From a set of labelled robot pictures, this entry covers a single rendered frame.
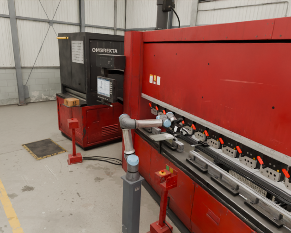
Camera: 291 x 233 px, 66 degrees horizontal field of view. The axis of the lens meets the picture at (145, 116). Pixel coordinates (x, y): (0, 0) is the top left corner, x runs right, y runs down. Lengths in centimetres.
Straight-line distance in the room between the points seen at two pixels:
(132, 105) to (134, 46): 88
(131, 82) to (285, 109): 225
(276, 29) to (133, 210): 204
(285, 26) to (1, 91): 829
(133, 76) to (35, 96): 617
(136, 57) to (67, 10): 633
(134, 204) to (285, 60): 186
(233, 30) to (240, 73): 36
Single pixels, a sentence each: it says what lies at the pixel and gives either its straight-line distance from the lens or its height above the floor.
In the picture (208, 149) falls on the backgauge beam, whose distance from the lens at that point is 278.
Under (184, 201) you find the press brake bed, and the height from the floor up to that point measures 45.
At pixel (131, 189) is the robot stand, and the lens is 239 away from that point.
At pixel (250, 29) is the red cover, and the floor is 223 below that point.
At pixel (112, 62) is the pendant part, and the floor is 185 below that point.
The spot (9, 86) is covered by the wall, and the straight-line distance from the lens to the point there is 893.
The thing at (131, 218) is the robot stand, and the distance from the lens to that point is 260.
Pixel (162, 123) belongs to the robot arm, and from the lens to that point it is 222.
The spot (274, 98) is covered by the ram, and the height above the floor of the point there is 177.
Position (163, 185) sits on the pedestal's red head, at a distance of 247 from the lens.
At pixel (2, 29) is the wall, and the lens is 883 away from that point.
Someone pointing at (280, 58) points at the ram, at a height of 204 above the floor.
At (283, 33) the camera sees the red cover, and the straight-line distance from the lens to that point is 182.
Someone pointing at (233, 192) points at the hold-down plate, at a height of 91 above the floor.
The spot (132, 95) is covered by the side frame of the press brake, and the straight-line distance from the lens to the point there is 349.
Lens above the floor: 205
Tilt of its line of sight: 17 degrees down
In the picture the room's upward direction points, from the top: 3 degrees clockwise
